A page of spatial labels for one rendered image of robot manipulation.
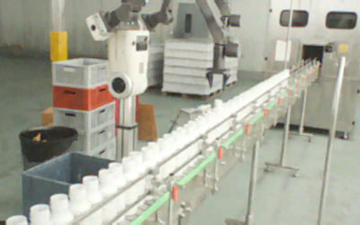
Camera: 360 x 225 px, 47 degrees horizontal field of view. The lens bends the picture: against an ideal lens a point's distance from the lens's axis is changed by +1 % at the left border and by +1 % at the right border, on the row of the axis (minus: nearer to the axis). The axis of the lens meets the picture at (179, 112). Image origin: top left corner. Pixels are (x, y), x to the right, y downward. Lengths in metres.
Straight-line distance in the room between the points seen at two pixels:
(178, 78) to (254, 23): 4.20
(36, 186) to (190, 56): 6.87
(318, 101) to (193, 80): 2.98
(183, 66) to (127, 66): 6.11
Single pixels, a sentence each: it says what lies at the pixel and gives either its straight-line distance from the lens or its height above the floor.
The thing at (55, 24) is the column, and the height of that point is 1.29.
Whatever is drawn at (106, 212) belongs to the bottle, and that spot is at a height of 1.06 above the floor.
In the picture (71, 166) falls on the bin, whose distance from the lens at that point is 1.97.
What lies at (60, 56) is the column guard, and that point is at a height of 0.44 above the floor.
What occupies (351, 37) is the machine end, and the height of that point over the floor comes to 1.45.
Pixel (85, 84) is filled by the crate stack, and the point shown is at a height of 0.93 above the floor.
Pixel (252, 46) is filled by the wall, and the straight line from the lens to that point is 12.04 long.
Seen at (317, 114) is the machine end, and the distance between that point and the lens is 6.34.
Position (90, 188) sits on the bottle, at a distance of 1.05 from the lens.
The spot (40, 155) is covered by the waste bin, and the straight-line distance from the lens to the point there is 3.25.
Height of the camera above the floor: 1.56
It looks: 13 degrees down
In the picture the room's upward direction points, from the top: 3 degrees clockwise
